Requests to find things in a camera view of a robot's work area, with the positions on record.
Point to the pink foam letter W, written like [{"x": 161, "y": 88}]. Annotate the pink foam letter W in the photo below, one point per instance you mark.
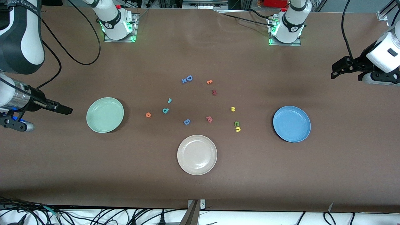
[{"x": 209, "y": 119}]

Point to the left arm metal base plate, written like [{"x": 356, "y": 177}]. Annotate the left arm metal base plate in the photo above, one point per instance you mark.
[{"x": 295, "y": 44}]

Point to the blue foam digit six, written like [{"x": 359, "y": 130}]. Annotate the blue foam digit six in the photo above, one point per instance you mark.
[{"x": 187, "y": 122}]

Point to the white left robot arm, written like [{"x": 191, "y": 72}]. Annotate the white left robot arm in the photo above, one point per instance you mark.
[{"x": 384, "y": 53}]

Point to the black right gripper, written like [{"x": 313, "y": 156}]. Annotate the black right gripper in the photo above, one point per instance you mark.
[{"x": 36, "y": 101}]

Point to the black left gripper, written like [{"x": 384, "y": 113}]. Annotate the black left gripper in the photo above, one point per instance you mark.
[{"x": 358, "y": 63}]

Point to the blue foam letter D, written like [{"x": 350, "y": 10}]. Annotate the blue foam letter D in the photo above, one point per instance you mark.
[{"x": 189, "y": 78}]

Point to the light green round plate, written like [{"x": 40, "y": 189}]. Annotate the light green round plate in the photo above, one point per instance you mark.
[{"x": 105, "y": 115}]

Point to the metal rail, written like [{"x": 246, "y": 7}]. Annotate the metal rail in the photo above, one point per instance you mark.
[{"x": 203, "y": 4}]

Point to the blue round plate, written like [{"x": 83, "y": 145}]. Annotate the blue round plate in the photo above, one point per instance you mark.
[{"x": 292, "y": 124}]

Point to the teal foam letter d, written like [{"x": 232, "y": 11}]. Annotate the teal foam letter d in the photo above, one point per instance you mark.
[{"x": 165, "y": 110}]

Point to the beige round plate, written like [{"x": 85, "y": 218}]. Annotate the beige round plate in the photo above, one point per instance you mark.
[{"x": 197, "y": 154}]

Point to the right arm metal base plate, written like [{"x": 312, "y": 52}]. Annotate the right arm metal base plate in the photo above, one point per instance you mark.
[{"x": 136, "y": 28}]

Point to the aluminium camera post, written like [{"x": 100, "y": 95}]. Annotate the aluminium camera post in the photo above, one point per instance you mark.
[{"x": 192, "y": 215}]

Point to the white paper scrap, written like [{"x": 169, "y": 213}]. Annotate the white paper scrap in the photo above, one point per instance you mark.
[{"x": 330, "y": 207}]

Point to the aluminium frame extrusion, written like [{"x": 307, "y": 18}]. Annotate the aluminium frame extrusion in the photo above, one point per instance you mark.
[{"x": 382, "y": 14}]

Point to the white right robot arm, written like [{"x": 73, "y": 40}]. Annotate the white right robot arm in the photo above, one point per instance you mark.
[{"x": 29, "y": 47}]

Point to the brown table cover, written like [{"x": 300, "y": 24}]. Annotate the brown table cover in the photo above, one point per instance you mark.
[{"x": 62, "y": 172}]

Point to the red box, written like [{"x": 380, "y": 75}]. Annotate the red box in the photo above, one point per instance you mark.
[{"x": 275, "y": 3}]

